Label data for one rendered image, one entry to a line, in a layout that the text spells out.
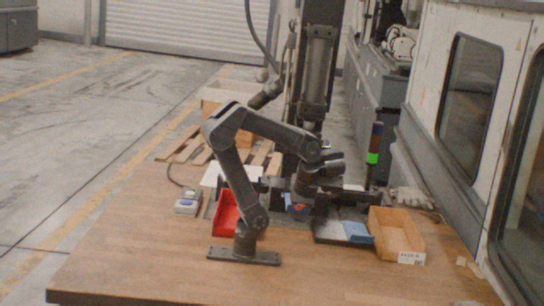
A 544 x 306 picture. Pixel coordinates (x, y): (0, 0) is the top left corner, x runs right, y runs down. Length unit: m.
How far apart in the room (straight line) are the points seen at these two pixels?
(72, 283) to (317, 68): 0.93
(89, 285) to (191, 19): 9.94
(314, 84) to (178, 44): 9.55
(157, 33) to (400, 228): 9.75
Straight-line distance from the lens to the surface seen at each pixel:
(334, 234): 1.81
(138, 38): 11.53
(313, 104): 1.86
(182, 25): 11.30
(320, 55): 1.84
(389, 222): 1.97
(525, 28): 2.05
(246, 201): 1.53
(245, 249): 1.59
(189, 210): 1.85
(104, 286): 1.48
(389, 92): 4.98
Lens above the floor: 1.64
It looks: 17 degrees down
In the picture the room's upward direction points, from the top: 7 degrees clockwise
